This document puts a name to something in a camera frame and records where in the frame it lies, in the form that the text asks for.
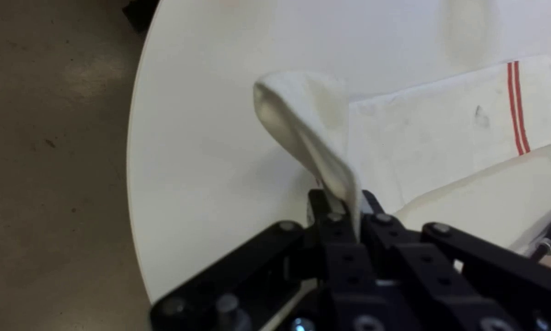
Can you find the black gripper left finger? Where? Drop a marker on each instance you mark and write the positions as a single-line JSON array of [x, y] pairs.
[[324, 217]]

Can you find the white towel with red stripes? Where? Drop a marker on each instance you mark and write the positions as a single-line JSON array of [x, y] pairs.
[[489, 124]]

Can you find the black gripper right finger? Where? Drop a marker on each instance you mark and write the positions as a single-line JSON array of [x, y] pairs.
[[375, 221]]

